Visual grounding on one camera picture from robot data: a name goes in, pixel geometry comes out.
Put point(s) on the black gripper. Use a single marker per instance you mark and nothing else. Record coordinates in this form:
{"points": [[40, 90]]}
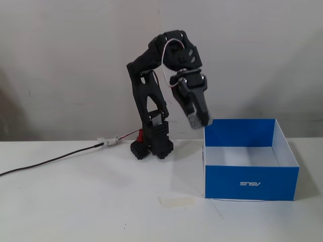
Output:
{"points": [[192, 86]]}

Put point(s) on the gray 3D-printed block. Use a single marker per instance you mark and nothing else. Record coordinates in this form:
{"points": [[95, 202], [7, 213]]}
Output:
{"points": [[195, 122]]}

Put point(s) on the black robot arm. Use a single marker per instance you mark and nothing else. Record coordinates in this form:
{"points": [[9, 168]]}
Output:
{"points": [[146, 85]]}

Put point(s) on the blue and white cardboard box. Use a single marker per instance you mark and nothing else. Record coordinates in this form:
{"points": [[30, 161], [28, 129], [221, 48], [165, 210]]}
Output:
{"points": [[249, 182]]}

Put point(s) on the red clamp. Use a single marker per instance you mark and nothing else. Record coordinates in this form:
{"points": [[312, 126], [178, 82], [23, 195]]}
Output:
{"points": [[139, 136]]}

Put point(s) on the clear tape patch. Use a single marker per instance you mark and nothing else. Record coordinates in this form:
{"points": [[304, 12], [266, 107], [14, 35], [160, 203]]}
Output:
{"points": [[176, 201]]}

